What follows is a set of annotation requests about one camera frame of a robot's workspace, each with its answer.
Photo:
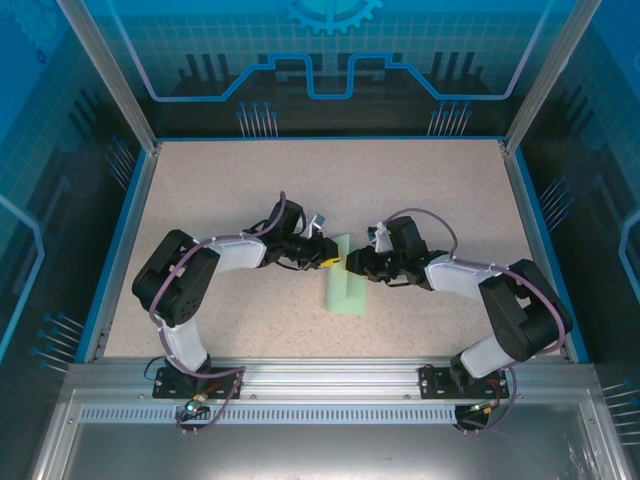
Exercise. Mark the aluminium frame post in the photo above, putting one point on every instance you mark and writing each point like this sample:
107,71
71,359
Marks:
547,75
115,80

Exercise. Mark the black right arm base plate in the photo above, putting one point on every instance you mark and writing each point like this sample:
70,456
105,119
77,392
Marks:
435,385

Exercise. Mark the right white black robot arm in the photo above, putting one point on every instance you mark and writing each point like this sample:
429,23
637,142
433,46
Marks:
455,280

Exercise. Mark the steel sheet panel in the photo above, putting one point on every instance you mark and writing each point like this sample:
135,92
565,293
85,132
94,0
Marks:
320,452

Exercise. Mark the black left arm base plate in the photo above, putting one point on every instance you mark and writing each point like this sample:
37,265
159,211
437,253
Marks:
220,387

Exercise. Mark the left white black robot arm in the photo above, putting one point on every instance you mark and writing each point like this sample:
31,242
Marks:
235,257

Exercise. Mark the light green cloth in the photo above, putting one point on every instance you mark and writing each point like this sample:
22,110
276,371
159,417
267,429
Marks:
345,295

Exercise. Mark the aluminium cross rail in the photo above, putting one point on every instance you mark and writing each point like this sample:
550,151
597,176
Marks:
330,377

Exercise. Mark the aluminium side rail blue edge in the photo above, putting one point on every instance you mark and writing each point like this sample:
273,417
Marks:
537,250
122,250

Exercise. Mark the brass connector with green light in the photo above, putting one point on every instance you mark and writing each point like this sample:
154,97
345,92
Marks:
196,402
484,407

